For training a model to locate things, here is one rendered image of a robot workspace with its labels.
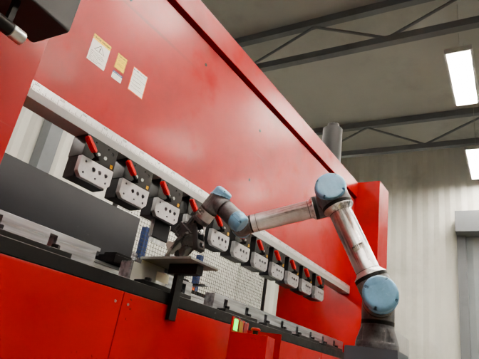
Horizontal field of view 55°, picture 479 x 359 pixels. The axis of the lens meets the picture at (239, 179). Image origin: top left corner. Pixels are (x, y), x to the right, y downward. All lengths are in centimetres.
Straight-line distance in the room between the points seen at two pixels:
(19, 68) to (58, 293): 66
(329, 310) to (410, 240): 603
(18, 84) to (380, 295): 126
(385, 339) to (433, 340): 757
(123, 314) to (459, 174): 895
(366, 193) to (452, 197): 598
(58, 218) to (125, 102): 70
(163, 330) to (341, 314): 221
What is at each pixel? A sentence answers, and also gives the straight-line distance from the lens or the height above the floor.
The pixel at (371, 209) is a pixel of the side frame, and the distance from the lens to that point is 400.
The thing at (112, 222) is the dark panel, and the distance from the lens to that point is 252.
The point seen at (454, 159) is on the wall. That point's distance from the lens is 1031.
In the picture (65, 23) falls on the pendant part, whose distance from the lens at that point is 111.
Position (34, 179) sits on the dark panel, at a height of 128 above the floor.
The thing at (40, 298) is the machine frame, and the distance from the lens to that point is 150.
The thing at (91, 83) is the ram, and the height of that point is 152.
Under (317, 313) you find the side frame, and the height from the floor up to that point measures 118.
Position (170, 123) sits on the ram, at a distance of 210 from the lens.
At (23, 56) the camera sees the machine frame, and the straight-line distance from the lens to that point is 143.
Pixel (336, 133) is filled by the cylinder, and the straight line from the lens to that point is 407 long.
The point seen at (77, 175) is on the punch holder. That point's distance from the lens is 173.
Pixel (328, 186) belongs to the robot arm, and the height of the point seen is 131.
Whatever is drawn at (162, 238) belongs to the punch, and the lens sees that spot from 203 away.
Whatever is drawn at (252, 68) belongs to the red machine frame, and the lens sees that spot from 275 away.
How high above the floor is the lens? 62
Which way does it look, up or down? 23 degrees up
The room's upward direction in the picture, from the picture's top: 9 degrees clockwise
